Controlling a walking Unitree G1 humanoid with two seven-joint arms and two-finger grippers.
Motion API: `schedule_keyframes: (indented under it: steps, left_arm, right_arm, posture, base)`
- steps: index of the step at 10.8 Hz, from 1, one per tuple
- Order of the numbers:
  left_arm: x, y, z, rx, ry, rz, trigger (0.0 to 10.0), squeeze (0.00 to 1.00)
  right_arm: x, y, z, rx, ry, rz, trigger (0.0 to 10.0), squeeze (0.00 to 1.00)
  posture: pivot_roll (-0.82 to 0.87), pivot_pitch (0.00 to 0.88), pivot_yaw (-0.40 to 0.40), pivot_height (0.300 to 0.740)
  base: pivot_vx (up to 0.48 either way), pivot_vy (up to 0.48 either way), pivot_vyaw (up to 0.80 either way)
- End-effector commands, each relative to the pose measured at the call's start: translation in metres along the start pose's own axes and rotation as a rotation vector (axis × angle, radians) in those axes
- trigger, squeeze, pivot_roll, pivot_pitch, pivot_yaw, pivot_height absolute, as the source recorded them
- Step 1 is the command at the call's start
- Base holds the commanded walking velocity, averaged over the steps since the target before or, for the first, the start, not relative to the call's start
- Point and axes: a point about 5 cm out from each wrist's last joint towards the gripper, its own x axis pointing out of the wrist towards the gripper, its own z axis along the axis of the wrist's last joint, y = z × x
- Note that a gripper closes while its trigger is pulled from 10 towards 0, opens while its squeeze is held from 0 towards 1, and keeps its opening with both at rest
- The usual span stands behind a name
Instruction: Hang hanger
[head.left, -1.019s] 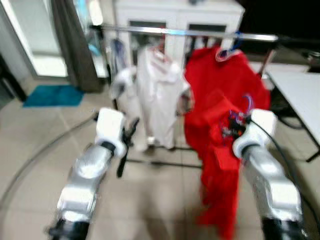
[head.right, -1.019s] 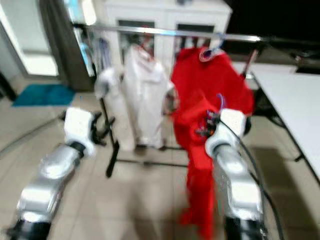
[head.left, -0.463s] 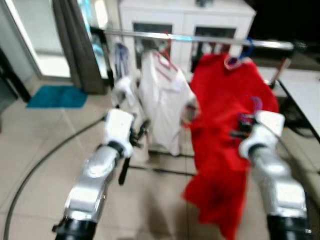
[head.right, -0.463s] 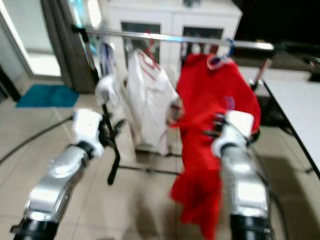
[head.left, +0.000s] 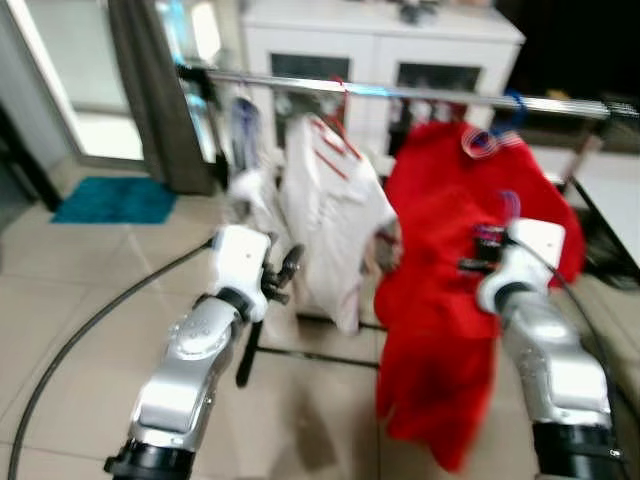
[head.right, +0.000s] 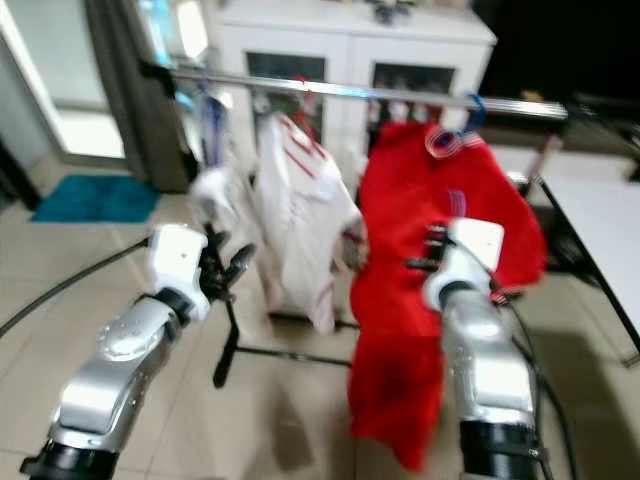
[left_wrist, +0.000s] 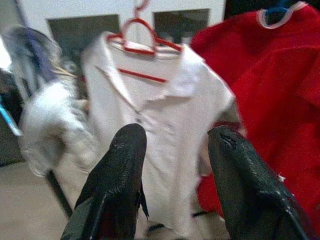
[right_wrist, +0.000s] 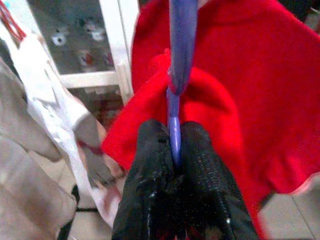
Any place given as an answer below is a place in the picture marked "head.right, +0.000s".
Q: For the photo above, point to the white satin shirt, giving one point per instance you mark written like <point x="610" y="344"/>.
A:
<point x="225" y="195"/>

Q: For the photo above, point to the glass sliding door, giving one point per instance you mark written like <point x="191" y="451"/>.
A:
<point x="60" y="80"/>

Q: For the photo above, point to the metal clothes rail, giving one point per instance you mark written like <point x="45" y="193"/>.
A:
<point x="390" y="93"/>

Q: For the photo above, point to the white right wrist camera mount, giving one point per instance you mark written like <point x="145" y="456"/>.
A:
<point x="475" y="245"/>

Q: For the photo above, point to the beige polo shirt plaid sleeve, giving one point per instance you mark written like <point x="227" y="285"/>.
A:
<point x="305" y="230"/>

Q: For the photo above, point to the white cabinet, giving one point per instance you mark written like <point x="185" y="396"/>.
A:
<point x="360" y="45"/>

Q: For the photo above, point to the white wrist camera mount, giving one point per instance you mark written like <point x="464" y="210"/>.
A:
<point x="175" y="260"/>
<point x="475" y="245"/>

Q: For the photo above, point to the red shirt striped collar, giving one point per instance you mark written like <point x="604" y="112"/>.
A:
<point x="400" y="180"/>

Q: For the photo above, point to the black clothes rack frame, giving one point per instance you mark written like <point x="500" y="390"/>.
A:
<point x="223" y="365"/>

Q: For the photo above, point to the grey curtain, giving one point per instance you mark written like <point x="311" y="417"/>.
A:
<point x="130" y="100"/>

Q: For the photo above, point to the teal floor mat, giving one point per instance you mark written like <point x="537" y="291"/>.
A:
<point x="90" y="198"/>

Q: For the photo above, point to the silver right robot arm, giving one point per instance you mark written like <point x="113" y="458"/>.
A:
<point x="490" y="370"/>

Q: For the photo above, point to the grey folding table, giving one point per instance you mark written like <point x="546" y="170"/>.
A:
<point x="600" y="230"/>

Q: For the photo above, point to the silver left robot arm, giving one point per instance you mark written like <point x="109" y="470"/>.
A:
<point x="120" y="350"/>

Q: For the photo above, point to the red plastic hanger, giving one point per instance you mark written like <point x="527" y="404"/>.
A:
<point x="308" y="110"/>

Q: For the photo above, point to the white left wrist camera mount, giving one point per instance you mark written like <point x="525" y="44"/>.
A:
<point x="175" y="260"/>

